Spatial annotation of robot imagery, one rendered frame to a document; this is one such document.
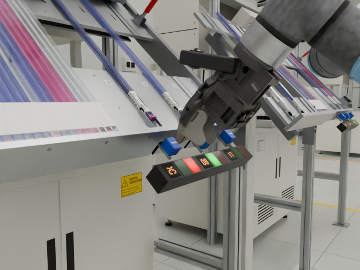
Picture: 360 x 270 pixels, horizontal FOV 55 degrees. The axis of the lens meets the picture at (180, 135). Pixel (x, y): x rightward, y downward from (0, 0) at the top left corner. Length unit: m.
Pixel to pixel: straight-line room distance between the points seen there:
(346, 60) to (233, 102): 0.17
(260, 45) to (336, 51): 0.10
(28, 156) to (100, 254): 0.60
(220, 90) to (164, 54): 0.53
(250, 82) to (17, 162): 0.35
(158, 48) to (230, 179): 0.44
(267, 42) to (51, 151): 0.34
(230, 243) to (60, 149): 0.65
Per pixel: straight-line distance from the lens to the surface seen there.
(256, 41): 0.53
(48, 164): 0.53
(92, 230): 1.00
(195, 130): 0.60
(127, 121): 0.65
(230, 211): 1.01
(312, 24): 0.52
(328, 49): 0.53
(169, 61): 1.04
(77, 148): 0.53
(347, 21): 0.52
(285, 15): 0.52
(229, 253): 1.05
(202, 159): 0.71
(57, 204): 0.91
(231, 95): 0.54
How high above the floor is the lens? 0.79
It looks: 6 degrees down
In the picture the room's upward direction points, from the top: straight up
